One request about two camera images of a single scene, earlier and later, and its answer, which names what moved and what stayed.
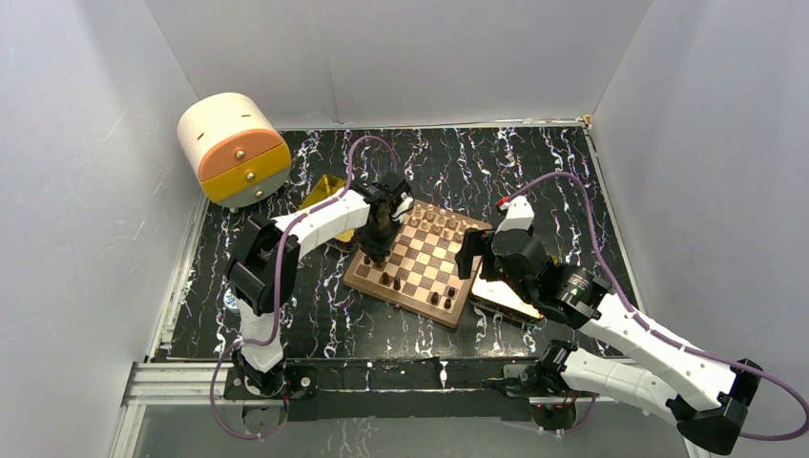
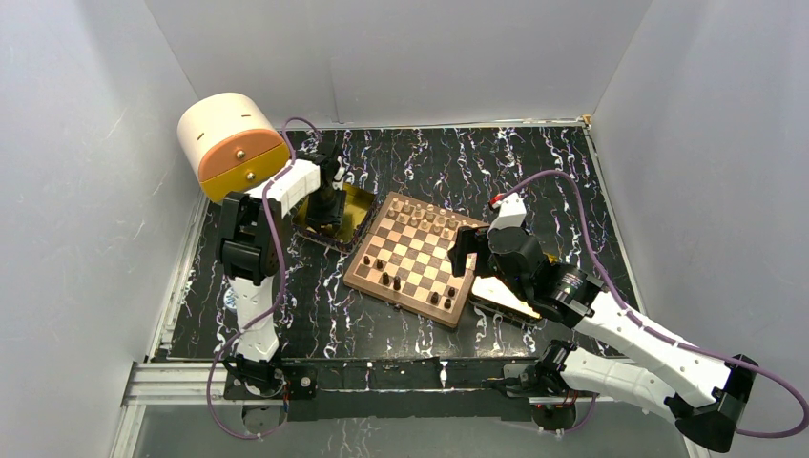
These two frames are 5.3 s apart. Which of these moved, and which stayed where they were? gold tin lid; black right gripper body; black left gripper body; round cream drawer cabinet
Moved: black left gripper body
Stayed: round cream drawer cabinet; gold tin lid; black right gripper body
